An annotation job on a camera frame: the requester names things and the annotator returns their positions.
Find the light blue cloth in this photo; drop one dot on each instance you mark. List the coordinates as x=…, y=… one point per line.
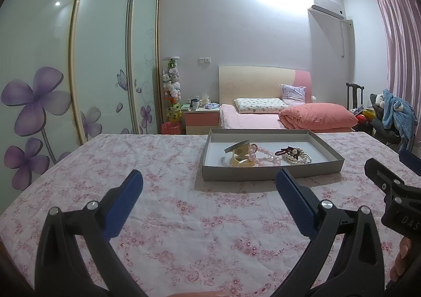
x=212, y=106

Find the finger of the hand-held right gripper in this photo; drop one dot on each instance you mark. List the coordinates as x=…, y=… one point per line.
x=411, y=159
x=384, y=180

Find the lilac pillow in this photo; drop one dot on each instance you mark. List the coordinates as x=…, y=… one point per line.
x=293, y=93

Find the yellow bangle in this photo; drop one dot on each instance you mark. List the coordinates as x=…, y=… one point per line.
x=243, y=151

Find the blue plush garment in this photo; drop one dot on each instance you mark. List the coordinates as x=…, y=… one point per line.
x=399, y=116

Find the white air conditioner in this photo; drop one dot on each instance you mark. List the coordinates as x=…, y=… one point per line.
x=327, y=5

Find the tissue box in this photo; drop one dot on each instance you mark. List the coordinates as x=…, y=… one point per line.
x=205, y=99

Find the pink bed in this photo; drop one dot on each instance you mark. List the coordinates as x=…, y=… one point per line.
x=250, y=121

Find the pink and beige nightstand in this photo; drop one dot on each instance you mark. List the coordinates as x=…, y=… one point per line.
x=201, y=121

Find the beige and pink headboard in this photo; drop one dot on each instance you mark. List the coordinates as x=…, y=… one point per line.
x=253, y=83

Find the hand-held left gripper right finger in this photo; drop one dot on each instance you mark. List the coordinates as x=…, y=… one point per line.
x=296, y=205

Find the wide steel bangle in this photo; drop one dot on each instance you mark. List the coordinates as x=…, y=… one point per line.
x=235, y=147

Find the red and yellow toy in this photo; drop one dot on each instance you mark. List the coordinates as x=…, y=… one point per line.
x=363, y=116

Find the white patterned pillow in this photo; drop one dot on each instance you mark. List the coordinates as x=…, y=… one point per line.
x=259, y=105

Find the plush toy tower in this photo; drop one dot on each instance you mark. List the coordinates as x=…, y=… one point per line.
x=172, y=86

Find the white pipe conduit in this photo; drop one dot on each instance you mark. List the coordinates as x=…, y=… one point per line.
x=343, y=37

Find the grey cardboard tray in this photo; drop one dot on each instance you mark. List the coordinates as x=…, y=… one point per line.
x=263, y=172

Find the dark wooden chair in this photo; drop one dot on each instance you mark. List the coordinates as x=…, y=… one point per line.
x=353, y=94

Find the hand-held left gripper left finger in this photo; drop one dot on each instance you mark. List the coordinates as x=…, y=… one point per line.
x=123, y=205

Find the red trash bin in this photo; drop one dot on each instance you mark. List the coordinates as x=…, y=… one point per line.
x=171, y=128

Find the person's right hand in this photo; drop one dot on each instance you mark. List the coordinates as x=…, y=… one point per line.
x=403, y=260

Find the pink floral bedsheet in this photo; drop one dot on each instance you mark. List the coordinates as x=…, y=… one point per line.
x=164, y=185

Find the floral sliding door wardrobe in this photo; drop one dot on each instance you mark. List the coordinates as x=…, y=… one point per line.
x=98, y=70

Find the folded coral quilt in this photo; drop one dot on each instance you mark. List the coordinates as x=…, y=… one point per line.
x=315, y=116

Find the pink curtain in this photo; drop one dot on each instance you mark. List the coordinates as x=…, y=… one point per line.
x=403, y=53

